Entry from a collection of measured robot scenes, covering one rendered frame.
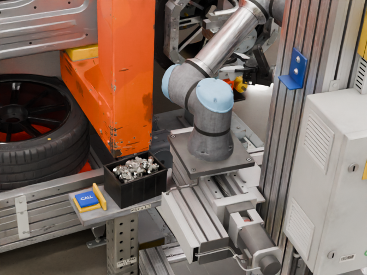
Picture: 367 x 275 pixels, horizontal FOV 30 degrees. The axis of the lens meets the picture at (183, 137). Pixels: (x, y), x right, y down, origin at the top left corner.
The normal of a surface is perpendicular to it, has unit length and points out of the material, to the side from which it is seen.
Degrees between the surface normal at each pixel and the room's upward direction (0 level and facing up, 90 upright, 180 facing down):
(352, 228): 92
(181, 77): 31
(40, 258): 0
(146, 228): 0
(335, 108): 0
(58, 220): 90
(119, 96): 90
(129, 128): 90
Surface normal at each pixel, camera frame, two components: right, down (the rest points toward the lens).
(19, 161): 0.29, 0.55
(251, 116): 0.05, -0.82
